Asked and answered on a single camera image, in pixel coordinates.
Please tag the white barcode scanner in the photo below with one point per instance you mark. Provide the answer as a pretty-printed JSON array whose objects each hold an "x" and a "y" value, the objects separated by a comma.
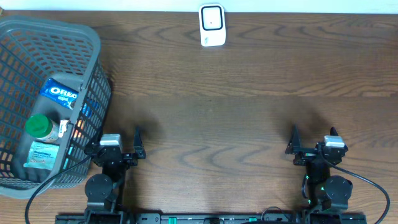
[{"x": 212, "y": 25}]

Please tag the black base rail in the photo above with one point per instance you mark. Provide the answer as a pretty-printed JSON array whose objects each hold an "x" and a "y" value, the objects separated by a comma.
[{"x": 155, "y": 218}]

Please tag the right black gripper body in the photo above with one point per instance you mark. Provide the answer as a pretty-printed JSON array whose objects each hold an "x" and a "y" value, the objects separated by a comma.
[{"x": 306, "y": 157}]

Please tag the blue Oreo cookie pack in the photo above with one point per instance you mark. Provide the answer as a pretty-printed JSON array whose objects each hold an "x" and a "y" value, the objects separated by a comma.
[{"x": 59, "y": 93}]

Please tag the green lid jar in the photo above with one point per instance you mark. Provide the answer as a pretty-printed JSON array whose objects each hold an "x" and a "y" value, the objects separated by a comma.
[{"x": 42, "y": 128}]

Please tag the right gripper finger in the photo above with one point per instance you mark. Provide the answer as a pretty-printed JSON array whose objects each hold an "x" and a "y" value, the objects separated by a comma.
[
  {"x": 333, "y": 132},
  {"x": 294, "y": 142}
]

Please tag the grey plastic basket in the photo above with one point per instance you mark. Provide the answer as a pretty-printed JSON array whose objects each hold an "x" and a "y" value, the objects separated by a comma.
[{"x": 32, "y": 51}]

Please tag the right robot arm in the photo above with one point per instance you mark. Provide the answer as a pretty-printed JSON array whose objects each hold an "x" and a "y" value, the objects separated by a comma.
[{"x": 328, "y": 194}]

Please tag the small orange snack packet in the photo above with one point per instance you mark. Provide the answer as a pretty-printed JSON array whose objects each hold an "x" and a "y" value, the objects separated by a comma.
[{"x": 63, "y": 127}]

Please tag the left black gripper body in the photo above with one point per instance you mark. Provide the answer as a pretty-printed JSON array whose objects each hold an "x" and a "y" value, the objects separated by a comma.
[{"x": 111, "y": 170}]

